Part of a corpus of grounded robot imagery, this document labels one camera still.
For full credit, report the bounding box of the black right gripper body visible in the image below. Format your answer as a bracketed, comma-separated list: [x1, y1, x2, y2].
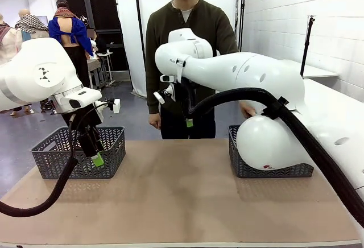
[171, 82, 197, 120]

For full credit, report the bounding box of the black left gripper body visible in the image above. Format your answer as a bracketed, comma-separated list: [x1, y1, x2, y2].
[63, 104, 104, 158]

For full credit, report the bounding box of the person's right forearm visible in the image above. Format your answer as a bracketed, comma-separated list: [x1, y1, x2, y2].
[146, 68, 162, 115]

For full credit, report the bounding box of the person's right hand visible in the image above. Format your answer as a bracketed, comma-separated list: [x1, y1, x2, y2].
[148, 113, 162, 130]

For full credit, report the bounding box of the person's left hand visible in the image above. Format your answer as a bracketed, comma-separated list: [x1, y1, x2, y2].
[239, 101, 257, 118]

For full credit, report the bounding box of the grey plastic lattice basket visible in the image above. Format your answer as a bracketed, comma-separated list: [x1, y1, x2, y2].
[30, 126, 126, 180]
[227, 125, 315, 179]

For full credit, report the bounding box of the person in green sweater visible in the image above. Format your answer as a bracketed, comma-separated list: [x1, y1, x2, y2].
[144, 0, 243, 140]

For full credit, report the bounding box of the white background desk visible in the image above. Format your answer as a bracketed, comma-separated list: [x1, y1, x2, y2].
[85, 52, 115, 89]

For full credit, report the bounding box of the white photo backdrop screen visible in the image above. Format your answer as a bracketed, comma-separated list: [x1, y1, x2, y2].
[111, 0, 249, 99]

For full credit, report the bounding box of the background person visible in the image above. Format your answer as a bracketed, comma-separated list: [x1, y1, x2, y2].
[86, 28, 100, 59]

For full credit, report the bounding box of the black backdrop stand pole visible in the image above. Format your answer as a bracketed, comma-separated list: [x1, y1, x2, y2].
[234, 0, 248, 54]

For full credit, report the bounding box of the mannequin with blue garment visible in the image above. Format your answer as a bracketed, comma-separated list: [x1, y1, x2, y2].
[47, 0, 95, 89]

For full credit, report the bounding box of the mannequin with orange skirt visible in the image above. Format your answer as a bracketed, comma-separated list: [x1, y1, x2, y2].
[0, 13, 24, 65]

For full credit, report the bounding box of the black tripod pole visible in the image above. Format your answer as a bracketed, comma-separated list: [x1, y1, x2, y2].
[299, 14, 317, 77]

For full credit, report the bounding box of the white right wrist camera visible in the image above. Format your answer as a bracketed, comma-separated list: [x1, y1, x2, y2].
[153, 85, 175, 105]

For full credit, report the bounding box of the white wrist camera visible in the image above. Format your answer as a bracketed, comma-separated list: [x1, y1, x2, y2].
[153, 85, 175, 105]
[105, 97, 121, 114]

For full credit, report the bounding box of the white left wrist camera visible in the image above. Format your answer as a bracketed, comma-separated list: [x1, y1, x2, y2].
[105, 97, 121, 114]

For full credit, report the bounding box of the black right arm cable sleeve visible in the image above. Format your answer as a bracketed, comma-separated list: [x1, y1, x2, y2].
[188, 87, 364, 229]

